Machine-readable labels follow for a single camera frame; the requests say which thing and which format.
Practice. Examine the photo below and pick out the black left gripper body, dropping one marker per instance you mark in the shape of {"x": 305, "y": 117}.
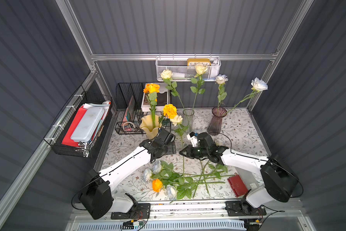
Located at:
{"x": 164, "y": 138}

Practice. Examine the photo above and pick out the cream white rose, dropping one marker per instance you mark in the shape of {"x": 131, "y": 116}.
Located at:
{"x": 167, "y": 75}

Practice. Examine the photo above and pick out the red folder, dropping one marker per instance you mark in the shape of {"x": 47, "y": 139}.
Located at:
{"x": 67, "y": 139}

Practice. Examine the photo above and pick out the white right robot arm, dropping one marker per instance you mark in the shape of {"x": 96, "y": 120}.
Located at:
{"x": 279, "y": 180}

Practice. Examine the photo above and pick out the orange rose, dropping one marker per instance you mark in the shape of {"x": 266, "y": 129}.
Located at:
{"x": 157, "y": 185}
{"x": 151, "y": 91}

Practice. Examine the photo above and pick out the orange rose front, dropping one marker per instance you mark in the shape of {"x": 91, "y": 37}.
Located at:
{"x": 157, "y": 185}

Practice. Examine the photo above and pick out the black wire wall basket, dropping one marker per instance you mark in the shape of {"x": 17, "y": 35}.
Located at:
{"x": 90, "y": 148}

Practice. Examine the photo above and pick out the white mesh wall basket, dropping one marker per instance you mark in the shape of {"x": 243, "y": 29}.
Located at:
{"x": 182, "y": 72}

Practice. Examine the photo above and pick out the orange marigold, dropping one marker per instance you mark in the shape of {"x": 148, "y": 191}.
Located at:
{"x": 169, "y": 111}

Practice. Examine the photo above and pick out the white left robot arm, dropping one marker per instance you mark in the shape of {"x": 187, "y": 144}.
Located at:
{"x": 96, "y": 195}

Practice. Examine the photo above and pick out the pale blue rose front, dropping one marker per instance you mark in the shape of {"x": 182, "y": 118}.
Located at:
{"x": 171, "y": 192}

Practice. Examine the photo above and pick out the clear glass vase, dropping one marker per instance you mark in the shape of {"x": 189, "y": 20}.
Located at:
{"x": 188, "y": 117}

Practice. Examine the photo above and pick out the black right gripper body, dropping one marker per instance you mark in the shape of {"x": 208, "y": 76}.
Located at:
{"x": 192, "y": 149}

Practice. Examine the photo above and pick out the purple glass vase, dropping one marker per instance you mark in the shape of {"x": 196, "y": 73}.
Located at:
{"x": 215, "y": 124}

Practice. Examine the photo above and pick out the pale blue rose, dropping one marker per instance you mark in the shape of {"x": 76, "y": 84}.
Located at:
{"x": 258, "y": 86}
{"x": 222, "y": 94}
{"x": 171, "y": 192}
{"x": 157, "y": 167}

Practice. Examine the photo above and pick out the white rose bud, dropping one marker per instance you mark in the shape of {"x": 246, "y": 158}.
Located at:
{"x": 180, "y": 128}

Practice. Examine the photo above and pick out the black wire desk organizer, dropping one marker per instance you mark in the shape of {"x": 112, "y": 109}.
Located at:
{"x": 134, "y": 113}

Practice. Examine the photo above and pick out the colourful paper sheets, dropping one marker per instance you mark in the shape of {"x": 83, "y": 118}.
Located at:
{"x": 129, "y": 112}

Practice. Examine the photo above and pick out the cream yellow ruffled vase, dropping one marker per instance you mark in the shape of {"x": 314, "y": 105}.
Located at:
{"x": 149, "y": 127}

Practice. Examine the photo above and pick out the white plastic case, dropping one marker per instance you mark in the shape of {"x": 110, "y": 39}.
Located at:
{"x": 88, "y": 124}

